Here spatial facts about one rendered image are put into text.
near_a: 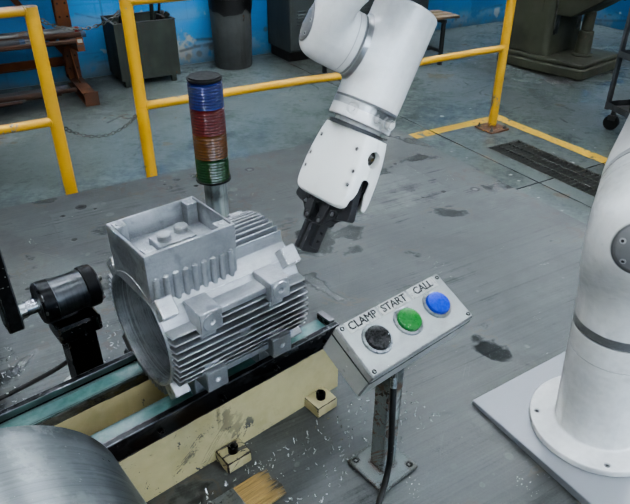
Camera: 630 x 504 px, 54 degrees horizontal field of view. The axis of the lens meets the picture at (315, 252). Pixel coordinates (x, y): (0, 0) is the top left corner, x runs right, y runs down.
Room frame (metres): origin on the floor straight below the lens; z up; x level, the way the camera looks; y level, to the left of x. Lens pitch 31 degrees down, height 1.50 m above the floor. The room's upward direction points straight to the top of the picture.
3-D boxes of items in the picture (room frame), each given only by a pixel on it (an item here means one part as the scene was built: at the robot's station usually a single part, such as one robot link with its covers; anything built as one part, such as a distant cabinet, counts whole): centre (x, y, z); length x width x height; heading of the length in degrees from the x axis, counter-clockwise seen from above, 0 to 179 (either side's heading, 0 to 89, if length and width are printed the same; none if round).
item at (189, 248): (0.65, 0.17, 1.11); 0.12 x 0.11 x 0.07; 130
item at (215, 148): (1.03, 0.19, 1.10); 0.06 x 0.06 x 0.04
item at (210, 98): (1.03, 0.19, 1.19); 0.06 x 0.06 x 0.04
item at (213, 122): (1.03, 0.19, 1.14); 0.06 x 0.06 x 0.04
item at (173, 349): (0.67, 0.14, 1.01); 0.20 x 0.19 x 0.19; 130
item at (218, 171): (1.03, 0.19, 1.05); 0.06 x 0.06 x 0.04
